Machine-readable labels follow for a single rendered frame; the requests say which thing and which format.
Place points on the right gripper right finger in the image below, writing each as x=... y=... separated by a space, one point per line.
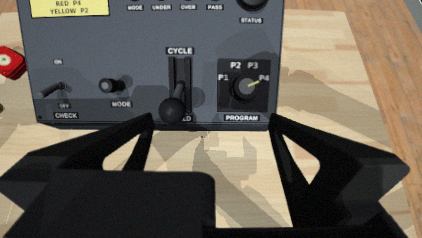
x=349 y=170

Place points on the red mint tin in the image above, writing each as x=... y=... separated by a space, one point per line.
x=12 y=65

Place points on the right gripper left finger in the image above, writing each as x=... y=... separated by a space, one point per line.
x=88 y=151

